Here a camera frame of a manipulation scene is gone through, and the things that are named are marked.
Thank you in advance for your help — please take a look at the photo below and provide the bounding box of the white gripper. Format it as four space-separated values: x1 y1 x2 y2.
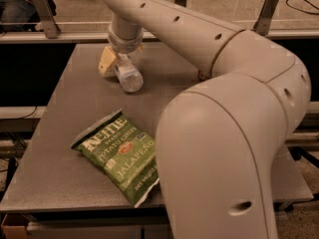
98 13 144 77

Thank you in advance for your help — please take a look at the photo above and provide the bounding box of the green jalapeno chips bag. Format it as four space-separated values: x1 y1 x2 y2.
71 110 160 208

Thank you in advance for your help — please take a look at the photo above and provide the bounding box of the black floor cable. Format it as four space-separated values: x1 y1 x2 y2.
282 0 319 17

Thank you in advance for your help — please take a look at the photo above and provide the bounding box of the cardboard box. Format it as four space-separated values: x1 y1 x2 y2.
1 214 29 239

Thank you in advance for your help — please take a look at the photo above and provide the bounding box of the glass barrier panel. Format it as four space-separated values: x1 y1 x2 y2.
0 0 319 33

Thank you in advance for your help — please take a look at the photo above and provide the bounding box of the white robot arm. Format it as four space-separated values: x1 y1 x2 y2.
104 0 311 239

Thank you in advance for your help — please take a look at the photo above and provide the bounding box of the right metal glass bracket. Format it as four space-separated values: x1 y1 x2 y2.
253 0 279 36

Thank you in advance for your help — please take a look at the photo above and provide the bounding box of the clear plastic water bottle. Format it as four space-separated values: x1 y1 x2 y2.
115 54 144 93

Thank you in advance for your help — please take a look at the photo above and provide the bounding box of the left metal glass bracket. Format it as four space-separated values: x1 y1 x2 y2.
32 0 60 39

